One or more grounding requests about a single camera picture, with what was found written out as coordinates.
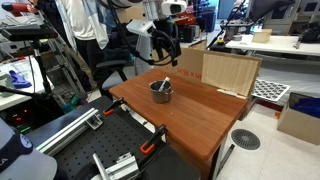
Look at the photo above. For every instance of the small steel pot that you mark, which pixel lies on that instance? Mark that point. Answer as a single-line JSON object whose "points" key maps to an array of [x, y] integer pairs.
{"points": [[161, 96]]}

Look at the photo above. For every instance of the red cylindrical object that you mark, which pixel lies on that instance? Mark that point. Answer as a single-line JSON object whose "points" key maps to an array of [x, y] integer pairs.
{"points": [[15, 7]]}

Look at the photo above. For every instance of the blue cloth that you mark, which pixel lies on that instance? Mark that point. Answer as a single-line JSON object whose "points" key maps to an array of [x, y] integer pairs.
{"points": [[19, 81]]}

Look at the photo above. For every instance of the small wooden box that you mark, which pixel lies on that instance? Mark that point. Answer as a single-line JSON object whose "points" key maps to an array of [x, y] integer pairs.
{"points": [[262, 35]]}

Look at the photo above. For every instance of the white background table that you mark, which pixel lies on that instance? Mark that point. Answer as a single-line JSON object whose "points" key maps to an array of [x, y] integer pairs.
{"points": [[276, 44]]}

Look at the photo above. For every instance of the short aluminium extrusion rail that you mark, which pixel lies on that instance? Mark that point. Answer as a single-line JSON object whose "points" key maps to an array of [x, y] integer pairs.
{"points": [[123, 168]]}

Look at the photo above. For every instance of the white dotted calibration board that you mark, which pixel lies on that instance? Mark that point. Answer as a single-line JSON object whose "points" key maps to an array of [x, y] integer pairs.
{"points": [[270, 90]]}

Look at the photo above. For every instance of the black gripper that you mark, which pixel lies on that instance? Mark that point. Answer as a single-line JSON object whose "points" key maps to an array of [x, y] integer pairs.
{"points": [[162, 38]]}

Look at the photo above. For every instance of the long aluminium extrusion rail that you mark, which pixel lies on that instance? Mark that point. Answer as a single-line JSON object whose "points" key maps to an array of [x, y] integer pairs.
{"points": [[66, 131]]}

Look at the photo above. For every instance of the black table leg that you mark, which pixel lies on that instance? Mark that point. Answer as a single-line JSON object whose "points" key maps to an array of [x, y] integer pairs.
{"points": [[226, 158]]}

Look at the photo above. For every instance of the silver metal stepladder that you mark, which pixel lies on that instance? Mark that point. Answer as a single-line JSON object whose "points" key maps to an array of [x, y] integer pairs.
{"points": [[63, 71]]}

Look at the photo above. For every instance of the white side desk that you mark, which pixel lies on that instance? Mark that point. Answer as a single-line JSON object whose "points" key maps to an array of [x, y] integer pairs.
{"points": [[13, 96]]}

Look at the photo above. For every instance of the cardboard box with blue contents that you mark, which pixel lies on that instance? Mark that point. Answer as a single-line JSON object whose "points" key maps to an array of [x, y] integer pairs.
{"points": [[298, 125]]}

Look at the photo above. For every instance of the black orange bar clamp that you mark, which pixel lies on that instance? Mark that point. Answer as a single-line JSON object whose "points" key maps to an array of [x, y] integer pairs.
{"points": [[153, 138], [113, 106]]}

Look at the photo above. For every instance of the black and white marker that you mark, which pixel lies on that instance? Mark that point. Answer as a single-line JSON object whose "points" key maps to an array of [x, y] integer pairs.
{"points": [[165, 82]]}

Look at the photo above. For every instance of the flat brown cardboard sheet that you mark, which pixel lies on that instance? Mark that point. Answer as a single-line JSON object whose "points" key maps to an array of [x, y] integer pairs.
{"points": [[220, 71]]}

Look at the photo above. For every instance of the black equipment on table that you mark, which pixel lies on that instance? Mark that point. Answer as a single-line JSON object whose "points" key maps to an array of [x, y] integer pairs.
{"points": [[310, 33]]}

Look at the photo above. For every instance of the black camera on stand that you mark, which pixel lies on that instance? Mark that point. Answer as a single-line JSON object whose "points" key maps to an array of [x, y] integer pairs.
{"points": [[28, 33]]}

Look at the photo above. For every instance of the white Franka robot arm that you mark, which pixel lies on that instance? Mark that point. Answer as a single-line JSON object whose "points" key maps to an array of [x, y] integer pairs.
{"points": [[20, 165]]}

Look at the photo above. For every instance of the black angled light panel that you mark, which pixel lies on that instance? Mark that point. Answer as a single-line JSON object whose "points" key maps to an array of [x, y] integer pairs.
{"points": [[270, 8]]}

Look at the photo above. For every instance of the person in white shirt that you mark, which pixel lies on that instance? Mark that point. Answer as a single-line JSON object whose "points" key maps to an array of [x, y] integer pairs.
{"points": [[83, 20]]}

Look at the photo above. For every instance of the black perforated breadboard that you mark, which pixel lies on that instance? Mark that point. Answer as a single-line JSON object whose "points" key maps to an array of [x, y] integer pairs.
{"points": [[110, 140]]}

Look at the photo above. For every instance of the grey office chair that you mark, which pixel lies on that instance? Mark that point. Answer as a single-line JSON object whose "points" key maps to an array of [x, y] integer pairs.
{"points": [[145, 61]]}

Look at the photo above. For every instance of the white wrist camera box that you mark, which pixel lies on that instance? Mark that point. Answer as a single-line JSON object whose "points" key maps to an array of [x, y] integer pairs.
{"points": [[140, 27]]}

